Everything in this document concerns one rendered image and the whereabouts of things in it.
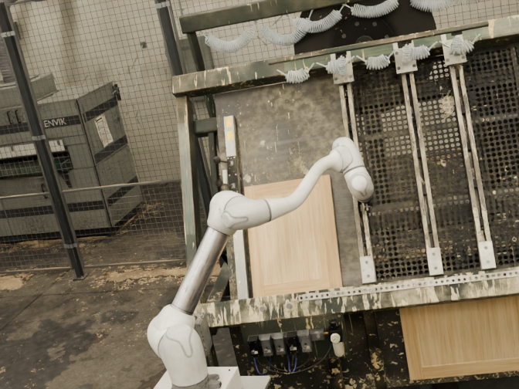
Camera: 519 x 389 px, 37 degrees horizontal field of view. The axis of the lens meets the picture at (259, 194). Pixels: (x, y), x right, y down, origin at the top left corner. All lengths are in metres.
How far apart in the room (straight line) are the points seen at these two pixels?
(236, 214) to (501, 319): 1.55
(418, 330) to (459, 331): 0.20
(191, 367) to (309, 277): 0.90
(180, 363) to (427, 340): 1.44
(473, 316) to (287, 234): 1.00
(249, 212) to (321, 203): 0.78
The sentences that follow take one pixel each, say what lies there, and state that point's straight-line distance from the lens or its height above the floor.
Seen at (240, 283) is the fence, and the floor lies 0.97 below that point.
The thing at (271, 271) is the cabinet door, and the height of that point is 0.99.
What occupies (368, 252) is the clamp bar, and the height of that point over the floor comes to 1.04.
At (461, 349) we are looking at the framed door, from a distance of 4.13.
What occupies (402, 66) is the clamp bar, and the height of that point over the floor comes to 1.80.
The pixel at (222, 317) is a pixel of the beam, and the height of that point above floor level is 0.84.
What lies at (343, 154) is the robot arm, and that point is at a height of 1.57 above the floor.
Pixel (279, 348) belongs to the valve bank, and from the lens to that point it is 3.71.
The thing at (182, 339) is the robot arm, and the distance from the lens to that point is 3.15.
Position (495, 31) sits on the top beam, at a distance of 4.01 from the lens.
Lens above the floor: 2.52
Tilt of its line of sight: 18 degrees down
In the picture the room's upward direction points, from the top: 12 degrees counter-clockwise
